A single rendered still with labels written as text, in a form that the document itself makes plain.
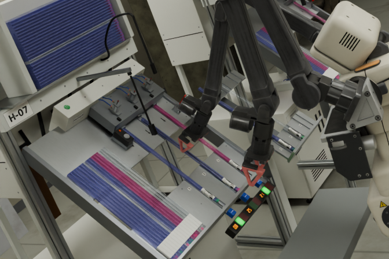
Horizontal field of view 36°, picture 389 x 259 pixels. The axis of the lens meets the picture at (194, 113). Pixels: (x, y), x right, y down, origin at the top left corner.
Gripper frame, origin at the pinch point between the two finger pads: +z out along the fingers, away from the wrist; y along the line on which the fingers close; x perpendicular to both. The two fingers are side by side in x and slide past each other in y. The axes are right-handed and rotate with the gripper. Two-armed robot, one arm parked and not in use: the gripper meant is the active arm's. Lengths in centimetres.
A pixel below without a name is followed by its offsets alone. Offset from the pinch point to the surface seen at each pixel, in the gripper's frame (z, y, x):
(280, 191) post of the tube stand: 30, -43, 39
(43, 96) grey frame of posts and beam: -4, 31, -52
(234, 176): 5.6, -7.2, 21.4
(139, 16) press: 145, -239, -166
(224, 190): 5.7, 2.8, 22.3
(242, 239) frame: 52, -23, 38
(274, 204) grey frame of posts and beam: 20, -22, 41
